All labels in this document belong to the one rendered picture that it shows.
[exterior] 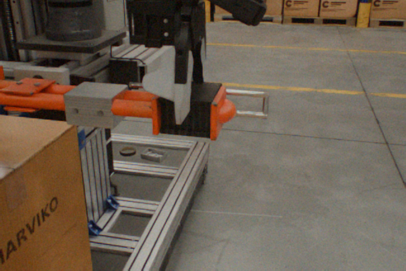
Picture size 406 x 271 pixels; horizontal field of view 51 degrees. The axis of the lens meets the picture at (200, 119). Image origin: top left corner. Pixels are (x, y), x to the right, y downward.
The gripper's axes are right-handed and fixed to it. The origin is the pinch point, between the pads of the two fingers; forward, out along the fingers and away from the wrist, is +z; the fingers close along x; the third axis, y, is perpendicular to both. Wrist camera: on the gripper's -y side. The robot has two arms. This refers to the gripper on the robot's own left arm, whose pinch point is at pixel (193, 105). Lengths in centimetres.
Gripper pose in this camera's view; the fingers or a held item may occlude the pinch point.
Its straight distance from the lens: 56.5
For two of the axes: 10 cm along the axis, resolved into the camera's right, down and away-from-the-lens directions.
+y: -9.8, -0.8, 2.0
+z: 0.0, 9.2, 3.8
